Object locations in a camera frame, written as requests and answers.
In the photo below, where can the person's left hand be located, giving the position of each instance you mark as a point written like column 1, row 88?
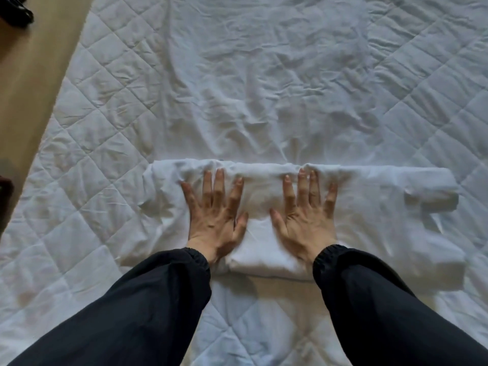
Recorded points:
column 213, row 228

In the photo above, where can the person's right hand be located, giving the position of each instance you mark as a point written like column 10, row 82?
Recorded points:
column 309, row 228

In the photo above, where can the white duvet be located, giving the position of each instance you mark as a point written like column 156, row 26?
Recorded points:
column 267, row 91

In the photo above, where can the person's left forearm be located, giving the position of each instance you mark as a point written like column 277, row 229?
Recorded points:
column 126, row 316

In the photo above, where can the person's right forearm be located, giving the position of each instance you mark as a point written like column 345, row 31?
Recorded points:
column 389, row 316

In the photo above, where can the quilted white mattress pad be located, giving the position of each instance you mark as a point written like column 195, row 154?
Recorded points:
column 95, row 129

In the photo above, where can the dark grey backpack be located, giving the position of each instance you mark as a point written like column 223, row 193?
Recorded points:
column 15, row 11

